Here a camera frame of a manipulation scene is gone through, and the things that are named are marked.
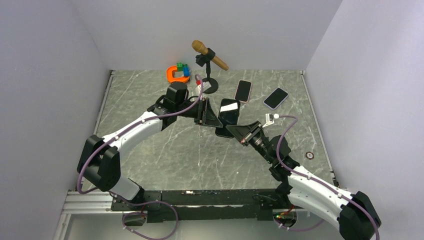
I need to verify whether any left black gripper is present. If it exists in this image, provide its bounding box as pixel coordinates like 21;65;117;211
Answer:
176;97;224;129

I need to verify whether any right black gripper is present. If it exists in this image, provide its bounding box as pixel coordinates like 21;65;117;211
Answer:
226;120;275;164

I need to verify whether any black phone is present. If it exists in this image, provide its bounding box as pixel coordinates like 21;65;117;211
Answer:
218;98;241;126

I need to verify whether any black phone case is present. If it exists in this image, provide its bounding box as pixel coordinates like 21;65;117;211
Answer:
214;126;234;139

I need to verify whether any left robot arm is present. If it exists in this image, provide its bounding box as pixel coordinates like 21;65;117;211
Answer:
77;82;223;210

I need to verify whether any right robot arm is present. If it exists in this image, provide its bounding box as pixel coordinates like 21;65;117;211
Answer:
226;121;382;240

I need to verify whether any phone in pink case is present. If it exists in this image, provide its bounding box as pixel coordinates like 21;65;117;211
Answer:
234;79;252;103

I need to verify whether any blue toy brick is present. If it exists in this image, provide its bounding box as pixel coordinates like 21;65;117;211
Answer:
182;66;190;77

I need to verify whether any orange horseshoe toy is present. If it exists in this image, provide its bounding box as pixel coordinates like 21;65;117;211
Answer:
166;65;190;84

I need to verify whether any black microphone stand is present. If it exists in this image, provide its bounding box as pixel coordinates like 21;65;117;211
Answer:
201;61;219;94

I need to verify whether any green toy brick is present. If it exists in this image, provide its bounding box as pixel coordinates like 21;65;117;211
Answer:
175;62;185;72

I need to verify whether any wooden toy microphone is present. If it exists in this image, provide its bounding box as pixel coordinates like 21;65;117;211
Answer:
191;40;229;71

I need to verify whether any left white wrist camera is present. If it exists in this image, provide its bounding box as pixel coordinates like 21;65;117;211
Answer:
193;80;212;96

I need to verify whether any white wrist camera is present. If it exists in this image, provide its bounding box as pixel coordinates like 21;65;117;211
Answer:
193;80;212;96
262;113;280;128

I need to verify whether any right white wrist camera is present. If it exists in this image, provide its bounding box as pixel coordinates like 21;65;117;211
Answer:
262;113;280;128

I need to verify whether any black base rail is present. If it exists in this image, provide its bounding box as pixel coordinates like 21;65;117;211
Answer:
111;188;292;223

